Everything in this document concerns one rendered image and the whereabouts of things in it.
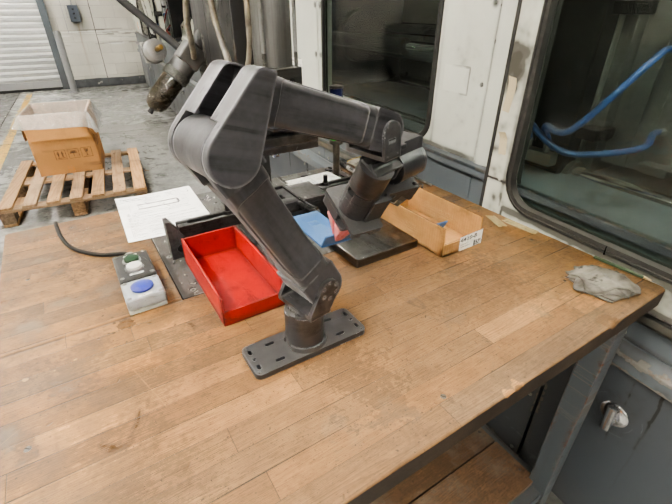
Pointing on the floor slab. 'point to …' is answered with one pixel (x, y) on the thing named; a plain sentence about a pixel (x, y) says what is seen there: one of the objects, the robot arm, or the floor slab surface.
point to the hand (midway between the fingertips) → (338, 236)
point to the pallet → (18, 192)
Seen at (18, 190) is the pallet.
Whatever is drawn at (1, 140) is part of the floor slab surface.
